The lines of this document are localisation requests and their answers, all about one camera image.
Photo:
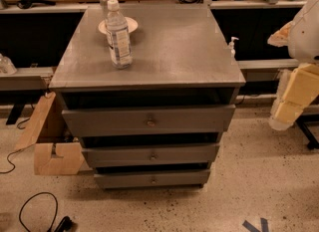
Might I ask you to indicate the clear plastic water bottle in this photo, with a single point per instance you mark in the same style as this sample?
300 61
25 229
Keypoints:
118 36

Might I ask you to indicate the white pump dispenser bottle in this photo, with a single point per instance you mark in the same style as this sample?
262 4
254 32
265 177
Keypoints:
231 46

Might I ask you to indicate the black stand leg right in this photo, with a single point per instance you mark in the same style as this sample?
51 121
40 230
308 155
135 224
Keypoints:
303 122

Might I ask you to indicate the notched wooden block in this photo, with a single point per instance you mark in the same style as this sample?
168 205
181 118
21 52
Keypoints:
57 158

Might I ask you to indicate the small white plate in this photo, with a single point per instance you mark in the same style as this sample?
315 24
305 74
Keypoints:
132 24

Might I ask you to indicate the grey bottom drawer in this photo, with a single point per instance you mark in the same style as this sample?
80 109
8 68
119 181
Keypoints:
152 179

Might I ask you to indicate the grey drawer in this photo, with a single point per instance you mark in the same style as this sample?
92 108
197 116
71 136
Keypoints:
140 121
152 179
151 154

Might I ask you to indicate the grey middle drawer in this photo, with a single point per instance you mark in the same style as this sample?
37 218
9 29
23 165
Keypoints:
151 154

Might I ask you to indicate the grey top drawer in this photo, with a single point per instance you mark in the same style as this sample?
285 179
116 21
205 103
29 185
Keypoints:
140 121

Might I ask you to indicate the yellow foam padded gripper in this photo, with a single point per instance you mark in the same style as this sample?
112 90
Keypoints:
305 40

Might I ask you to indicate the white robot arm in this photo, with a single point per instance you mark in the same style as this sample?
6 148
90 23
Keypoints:
301 35

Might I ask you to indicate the grey wooden drawer cabinet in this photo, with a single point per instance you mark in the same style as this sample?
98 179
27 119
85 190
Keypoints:
180 60

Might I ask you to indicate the wooden plank leaning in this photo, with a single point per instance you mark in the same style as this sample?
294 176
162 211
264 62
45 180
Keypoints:
33 128

